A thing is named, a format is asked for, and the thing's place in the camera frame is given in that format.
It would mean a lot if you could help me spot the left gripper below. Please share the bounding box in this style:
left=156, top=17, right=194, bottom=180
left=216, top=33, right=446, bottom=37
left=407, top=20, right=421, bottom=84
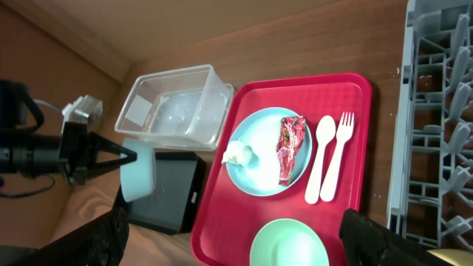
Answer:
left=58, top=122, right=137, bottom=185

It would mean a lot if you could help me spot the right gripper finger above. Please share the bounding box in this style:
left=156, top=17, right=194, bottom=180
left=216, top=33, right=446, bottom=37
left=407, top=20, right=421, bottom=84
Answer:
left=339, top=208, right=452, bottom=266

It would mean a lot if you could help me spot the light blue bowl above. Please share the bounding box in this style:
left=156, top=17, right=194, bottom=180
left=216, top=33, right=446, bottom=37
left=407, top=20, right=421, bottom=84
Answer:
left=120, top=138, right=157, bottom=202

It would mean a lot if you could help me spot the green bowl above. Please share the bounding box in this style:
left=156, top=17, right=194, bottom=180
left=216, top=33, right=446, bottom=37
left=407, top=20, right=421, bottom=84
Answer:
left=249, top=218, right=330, bottom=266

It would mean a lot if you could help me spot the red snack wrapper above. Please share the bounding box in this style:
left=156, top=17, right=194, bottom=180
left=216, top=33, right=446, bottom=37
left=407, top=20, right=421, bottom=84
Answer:
left=276, top=116, right=305, bottom=186

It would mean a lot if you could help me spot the white tissue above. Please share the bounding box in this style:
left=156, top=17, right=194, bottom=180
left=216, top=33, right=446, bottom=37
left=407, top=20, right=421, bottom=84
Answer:
left=221, top=140, right=258, bottom=166

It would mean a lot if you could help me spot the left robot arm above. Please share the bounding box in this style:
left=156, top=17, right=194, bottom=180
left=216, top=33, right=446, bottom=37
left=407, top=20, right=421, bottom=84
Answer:
left=1, top=80, right=137, bottom=185

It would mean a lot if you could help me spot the grey dishwasher rack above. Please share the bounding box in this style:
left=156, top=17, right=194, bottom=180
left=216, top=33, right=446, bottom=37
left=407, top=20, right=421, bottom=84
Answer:
left=387, top=0, right=472, bottom=250

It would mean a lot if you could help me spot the clear plastic bin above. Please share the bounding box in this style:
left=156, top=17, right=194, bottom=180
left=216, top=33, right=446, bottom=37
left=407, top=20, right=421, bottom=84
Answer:
left=115, top=64, right=234, bottom=151

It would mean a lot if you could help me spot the black plastic tray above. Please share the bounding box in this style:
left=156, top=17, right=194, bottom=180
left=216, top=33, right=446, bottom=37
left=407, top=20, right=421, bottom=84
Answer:
left=126, top=151, right=206, bottom=235

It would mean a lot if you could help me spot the white plastic fork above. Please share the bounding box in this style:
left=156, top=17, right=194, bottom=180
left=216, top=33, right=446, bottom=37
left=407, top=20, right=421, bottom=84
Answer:
left=320, top=112, right=355, bottom=202

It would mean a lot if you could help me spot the white plastic spoon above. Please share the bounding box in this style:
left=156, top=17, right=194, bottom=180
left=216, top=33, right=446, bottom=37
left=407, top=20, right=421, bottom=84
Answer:
left=304, top=115, right=336, bottom=205

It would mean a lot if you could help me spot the red serving tray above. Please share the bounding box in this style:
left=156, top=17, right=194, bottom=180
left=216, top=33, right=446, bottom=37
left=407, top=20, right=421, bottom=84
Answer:
left=191, top=72, right=372, bottom=265

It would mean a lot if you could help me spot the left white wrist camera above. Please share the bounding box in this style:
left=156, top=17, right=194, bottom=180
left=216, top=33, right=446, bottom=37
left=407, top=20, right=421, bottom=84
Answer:
left=61, top=95, right=103, bottom=129

